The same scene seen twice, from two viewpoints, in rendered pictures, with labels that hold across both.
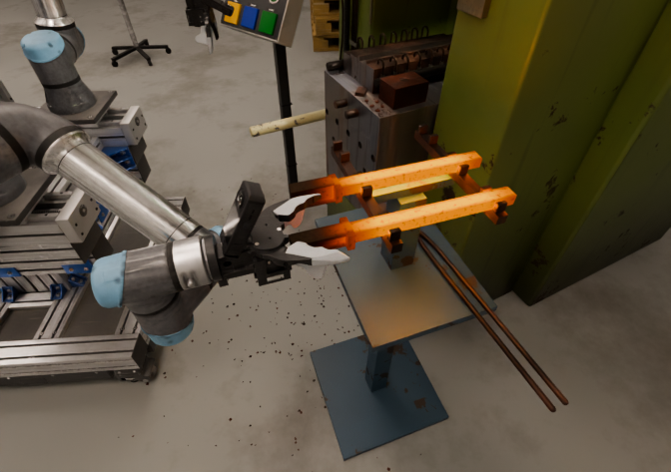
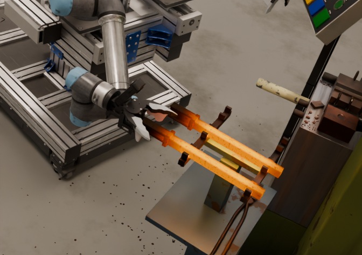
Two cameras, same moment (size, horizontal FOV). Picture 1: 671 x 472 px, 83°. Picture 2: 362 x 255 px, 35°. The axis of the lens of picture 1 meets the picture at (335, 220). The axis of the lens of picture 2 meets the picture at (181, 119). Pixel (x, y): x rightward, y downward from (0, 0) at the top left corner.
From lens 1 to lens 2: 120 cm
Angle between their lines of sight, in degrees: 29
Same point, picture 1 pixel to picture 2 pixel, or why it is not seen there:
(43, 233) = (86, 46)
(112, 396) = (39, 167)
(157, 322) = (75, 107)
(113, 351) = (61, 139)
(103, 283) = (71, 75)
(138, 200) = (115, 59)
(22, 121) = not seen: outside the picture
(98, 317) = not seen: hidden behind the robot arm
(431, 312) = (192, 234)
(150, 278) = (84, 86)
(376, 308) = (171, 207)
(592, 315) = not seen: outside the picture
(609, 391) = not seen: outside the picture
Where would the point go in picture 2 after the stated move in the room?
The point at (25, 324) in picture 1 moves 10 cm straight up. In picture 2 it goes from (41, 88) to (42, 73)
